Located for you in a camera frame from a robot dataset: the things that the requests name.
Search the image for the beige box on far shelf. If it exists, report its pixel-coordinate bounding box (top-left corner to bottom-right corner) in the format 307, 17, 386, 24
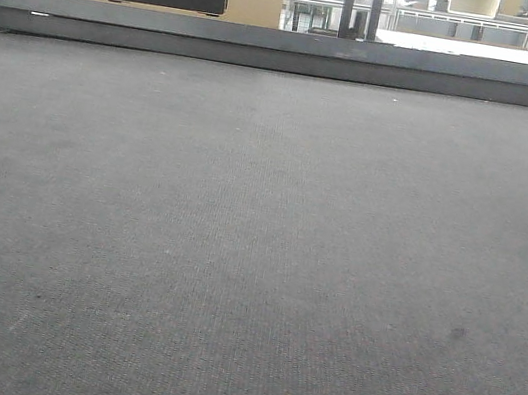
447, 0, 501, 19

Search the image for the dark grey table mat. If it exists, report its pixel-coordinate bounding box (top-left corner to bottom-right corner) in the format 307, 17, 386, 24
0, 33, 528, 395

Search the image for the white background table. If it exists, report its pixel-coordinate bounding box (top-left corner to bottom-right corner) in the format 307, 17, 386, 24
376, 29, 528, 65

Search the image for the white metal background shelving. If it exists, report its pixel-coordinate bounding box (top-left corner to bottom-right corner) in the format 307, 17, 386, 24
284, 0, 528, 47

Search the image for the black vertical post left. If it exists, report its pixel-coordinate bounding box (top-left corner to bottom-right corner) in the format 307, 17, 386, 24
337, 0, 356, 39

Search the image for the black vertical post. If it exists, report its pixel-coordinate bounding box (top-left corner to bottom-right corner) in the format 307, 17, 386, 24
337, 0, 356, 39
365, 0, 384, 42

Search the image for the black vertical post right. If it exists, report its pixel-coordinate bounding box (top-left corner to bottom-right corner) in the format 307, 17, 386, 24
365, 0, 384, 42

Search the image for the black table edge rail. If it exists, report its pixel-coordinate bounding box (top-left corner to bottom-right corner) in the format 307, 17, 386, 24
0, 0, 528, 107

